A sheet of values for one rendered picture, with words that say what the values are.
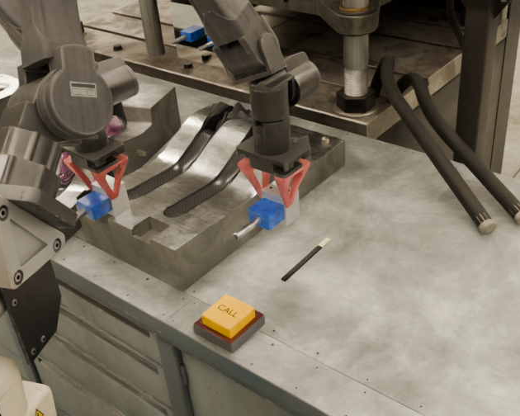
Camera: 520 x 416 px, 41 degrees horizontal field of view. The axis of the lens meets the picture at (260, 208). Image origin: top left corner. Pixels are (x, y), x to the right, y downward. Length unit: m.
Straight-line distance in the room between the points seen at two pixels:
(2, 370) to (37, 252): 0.28
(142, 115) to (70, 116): 0.84
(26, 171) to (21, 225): 0.06
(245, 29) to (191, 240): 0.37
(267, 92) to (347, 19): 0.66
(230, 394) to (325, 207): 0.40
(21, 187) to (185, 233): 0.50
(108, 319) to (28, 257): 0.70
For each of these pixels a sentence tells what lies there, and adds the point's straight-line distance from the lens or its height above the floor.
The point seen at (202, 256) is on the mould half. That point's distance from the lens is 1.19.
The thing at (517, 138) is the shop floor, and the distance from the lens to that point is 3.34.
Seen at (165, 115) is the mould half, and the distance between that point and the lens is 1.63.
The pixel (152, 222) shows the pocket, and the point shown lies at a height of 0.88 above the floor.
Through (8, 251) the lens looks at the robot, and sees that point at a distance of 0.73.
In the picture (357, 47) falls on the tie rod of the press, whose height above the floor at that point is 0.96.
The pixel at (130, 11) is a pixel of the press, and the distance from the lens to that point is 2.70.
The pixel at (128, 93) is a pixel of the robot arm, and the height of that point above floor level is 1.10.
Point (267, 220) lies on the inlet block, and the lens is 1.08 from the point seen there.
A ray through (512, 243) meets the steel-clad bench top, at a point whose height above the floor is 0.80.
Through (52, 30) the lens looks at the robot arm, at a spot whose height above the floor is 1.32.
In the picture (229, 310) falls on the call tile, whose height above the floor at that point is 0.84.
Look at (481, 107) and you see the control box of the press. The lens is 1.79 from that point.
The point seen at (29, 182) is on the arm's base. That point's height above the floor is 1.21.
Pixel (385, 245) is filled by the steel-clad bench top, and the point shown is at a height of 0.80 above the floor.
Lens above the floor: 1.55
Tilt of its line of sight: 34 degrees down
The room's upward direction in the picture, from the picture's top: 6 degrees counter-clockwise
